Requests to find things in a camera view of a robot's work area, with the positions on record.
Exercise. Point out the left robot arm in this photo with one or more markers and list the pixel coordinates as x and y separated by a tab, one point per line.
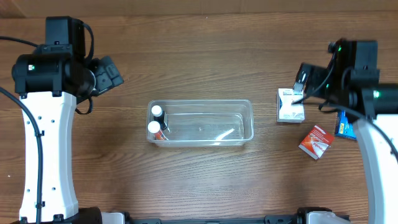
50	83

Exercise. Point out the black bottle white cap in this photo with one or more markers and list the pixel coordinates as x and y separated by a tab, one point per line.
160	116

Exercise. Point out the orange bottle white cap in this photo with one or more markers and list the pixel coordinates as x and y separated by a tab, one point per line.
155	129

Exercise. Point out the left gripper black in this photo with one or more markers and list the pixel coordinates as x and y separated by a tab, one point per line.
109	74

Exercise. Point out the red caplet box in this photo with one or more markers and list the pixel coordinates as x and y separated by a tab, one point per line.
316	142

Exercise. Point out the blue lozenge box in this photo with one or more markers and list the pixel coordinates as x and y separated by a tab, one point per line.
343	128

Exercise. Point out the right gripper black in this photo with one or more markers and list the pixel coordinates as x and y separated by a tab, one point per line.
304	78

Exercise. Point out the white bandage box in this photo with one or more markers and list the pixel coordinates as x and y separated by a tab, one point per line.
287	111

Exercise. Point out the clear plastic container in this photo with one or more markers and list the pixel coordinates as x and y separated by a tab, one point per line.
203	123

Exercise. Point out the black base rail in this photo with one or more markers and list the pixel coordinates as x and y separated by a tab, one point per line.
304	215

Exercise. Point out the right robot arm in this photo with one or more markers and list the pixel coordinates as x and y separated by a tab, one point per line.
350	83

